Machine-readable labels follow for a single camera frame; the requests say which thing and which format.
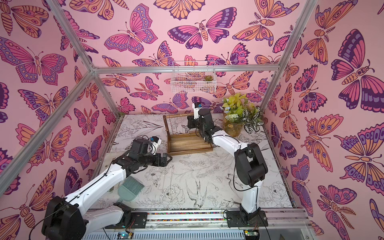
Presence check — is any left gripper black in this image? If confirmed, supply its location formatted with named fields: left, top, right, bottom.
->
left=138, top=152, right=173, bottom=168

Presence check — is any wooden jewelry display stand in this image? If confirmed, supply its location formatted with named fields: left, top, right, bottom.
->
left=163, top=113, right=214, bottom=156

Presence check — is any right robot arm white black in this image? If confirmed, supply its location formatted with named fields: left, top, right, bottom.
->
left=188, top=107, right=268, bottom=225

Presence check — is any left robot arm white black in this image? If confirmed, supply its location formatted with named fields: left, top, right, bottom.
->
left=42, top=137, right=173, bottom=240

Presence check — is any glass vase with plants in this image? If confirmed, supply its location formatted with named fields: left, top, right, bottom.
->
left=222, top=94, right=264, bottom=137

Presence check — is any small succulent in basket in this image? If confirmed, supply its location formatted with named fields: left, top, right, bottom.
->
left=204, top=76, right=214, bottom=82

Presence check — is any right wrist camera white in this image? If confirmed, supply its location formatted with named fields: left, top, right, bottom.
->
left=193, top=102, right=203, bottom=120

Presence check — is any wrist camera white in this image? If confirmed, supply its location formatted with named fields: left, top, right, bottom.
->
left=150, top=137, right=162, bottom=155
left=193, top=102, right=203, bottom=120

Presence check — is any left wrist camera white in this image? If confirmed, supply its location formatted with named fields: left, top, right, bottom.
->
left=150, top=137, right=162, bottom=155

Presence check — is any white wire wall basket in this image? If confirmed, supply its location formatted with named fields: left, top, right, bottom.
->
left=170, top=60, right=217, bottom=94

